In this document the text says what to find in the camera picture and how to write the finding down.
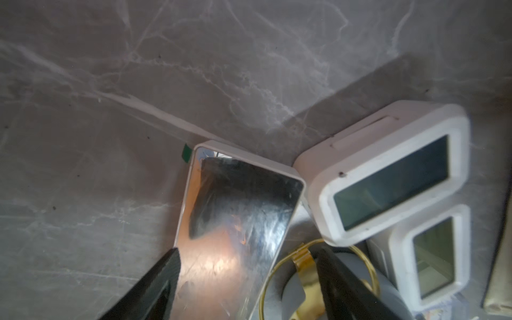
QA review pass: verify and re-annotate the brown rectangular mirror clock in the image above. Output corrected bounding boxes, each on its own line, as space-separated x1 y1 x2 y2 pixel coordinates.
171 140 306 319

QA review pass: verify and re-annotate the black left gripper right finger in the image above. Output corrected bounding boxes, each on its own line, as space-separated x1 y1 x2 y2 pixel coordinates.
317 248 399 320

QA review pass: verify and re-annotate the small white digital clock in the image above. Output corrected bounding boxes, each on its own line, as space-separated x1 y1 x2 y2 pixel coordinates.
367 203 471 311

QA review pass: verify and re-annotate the cream canvas bag blue print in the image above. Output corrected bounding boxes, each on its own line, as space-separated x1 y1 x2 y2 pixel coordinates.
483 191 511 318

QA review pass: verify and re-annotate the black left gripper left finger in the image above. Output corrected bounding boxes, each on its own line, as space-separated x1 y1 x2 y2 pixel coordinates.
100 248 181 319

